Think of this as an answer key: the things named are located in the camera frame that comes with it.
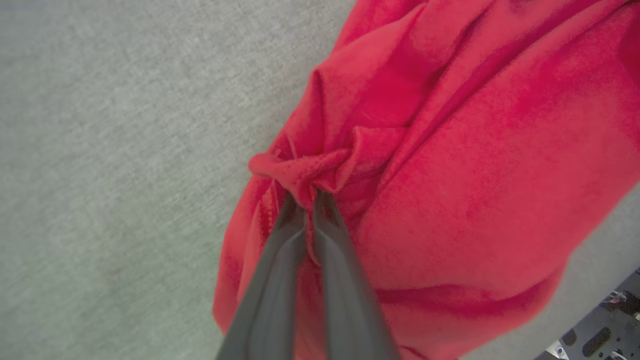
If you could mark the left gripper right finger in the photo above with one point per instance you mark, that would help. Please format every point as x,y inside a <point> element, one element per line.
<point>350,310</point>

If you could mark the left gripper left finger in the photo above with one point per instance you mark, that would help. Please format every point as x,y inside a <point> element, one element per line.
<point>270,300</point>

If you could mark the grey fabric sofa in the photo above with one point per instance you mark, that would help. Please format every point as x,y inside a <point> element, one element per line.
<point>100,150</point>

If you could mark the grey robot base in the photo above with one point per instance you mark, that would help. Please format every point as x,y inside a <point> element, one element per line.
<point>617,332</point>

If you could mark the red shirt with white sleeves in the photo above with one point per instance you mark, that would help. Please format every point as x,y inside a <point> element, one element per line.
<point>475,175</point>

